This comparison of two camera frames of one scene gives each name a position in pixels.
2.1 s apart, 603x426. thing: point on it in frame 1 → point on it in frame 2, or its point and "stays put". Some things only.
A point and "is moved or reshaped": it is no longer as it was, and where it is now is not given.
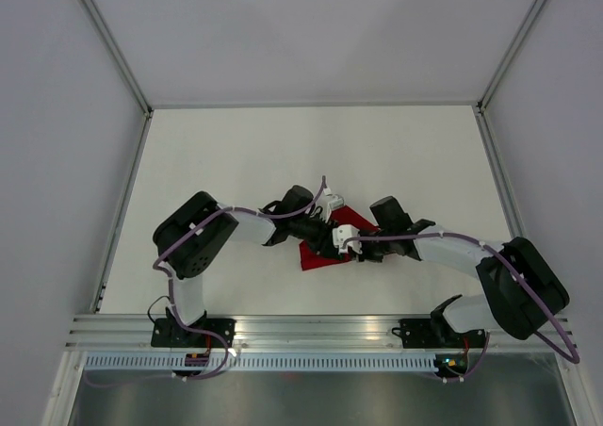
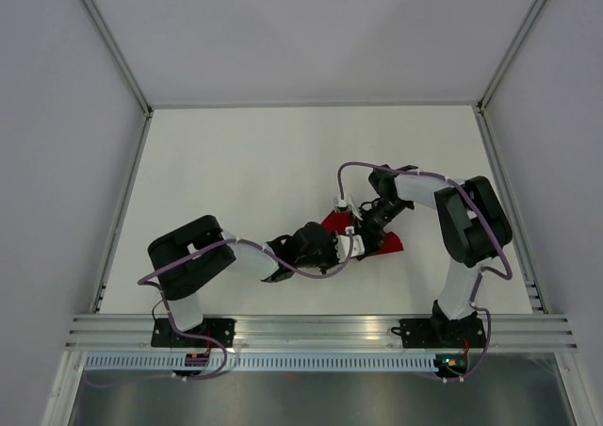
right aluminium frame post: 517,41 stays put
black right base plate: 437,334 stays put
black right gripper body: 374,250 → 378,217
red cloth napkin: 344,216 is moved or reshaped
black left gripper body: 313,231 → 325,258
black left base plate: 168,332 stays put
